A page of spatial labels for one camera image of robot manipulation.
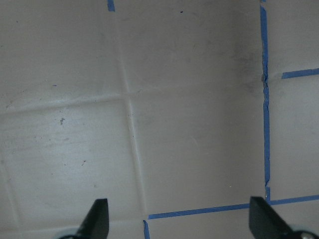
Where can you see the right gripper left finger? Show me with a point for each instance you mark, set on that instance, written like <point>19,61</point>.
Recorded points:
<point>96,223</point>

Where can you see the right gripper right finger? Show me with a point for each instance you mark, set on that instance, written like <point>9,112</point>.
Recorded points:
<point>265,223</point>

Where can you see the brown paper table cover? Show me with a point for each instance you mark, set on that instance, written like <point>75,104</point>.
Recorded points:
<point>176,111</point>

